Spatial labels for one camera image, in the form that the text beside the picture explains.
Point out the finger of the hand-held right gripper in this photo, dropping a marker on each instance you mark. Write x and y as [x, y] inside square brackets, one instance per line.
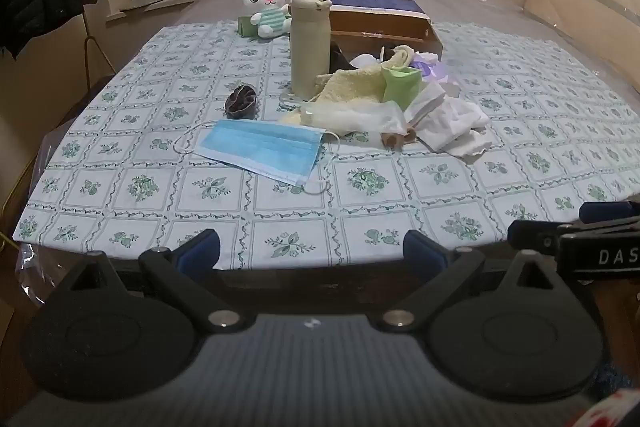
[532, 237]
[607, 211]

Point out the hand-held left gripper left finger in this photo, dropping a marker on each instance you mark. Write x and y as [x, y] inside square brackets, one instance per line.
[202, 249]

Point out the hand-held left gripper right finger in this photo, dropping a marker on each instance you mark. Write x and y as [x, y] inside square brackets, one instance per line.
[421, 251]

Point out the blue face mask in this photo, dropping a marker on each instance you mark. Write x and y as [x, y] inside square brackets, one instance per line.
[260, 149]

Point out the white cloth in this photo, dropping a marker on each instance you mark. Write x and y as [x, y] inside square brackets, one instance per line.
[455, 124]

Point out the pale yellow towel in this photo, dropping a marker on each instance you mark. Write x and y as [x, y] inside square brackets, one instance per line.
[350, 89]
[402, 55]

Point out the brown cardboard box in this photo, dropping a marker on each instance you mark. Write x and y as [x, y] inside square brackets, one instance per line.
[400, 31]

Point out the floral tablecloth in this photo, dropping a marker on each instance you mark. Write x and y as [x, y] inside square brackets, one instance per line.
[150, 157]

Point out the small brown item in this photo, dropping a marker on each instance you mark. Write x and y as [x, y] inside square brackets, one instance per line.
[396, 139]

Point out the clear plastic bag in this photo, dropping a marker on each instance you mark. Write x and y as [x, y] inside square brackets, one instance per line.
[350, 117]

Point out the dark brown scrunchie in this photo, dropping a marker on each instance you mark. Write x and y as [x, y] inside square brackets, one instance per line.
[241, 102]

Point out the red patterned cloth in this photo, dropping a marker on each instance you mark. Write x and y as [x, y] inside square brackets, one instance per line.
[617, 407]

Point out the green cloth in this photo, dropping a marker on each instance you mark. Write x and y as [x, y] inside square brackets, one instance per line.
[400, 87]

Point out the purple cloth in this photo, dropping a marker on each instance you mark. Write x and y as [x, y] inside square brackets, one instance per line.
[430, 72]

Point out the dark brown cloth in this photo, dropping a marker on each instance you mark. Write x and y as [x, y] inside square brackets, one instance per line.
[341, 57]

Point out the green tissue box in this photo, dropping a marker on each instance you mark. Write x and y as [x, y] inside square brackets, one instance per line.
[245, 28]

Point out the beige thermos bottle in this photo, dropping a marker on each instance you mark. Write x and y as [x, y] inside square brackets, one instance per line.
[309, 47]

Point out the plastic covered mattress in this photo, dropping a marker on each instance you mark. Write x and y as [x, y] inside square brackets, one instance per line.
[475, 4]

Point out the blue and white box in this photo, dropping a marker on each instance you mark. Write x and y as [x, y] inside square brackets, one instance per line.
[375, 1]

